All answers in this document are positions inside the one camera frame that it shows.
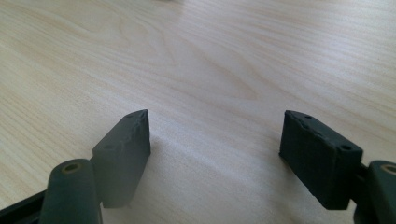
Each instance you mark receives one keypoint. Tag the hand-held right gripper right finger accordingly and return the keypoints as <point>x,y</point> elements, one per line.
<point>320,161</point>

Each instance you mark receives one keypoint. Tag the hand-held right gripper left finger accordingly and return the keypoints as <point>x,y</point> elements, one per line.
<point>124,165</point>

